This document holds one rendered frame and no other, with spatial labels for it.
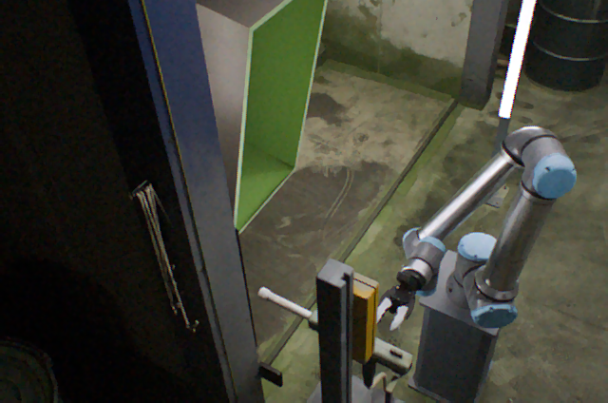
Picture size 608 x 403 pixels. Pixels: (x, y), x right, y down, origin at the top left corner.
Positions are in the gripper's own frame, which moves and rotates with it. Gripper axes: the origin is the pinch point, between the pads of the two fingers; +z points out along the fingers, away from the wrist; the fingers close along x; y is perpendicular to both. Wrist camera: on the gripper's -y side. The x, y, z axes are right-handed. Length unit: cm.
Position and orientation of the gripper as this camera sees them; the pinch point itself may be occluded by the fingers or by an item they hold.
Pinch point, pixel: (385, 322)
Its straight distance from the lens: 180.5
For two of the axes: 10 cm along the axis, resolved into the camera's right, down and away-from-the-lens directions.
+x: -8.5, -3.2, 4.1
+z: -5.2, 5.8, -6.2
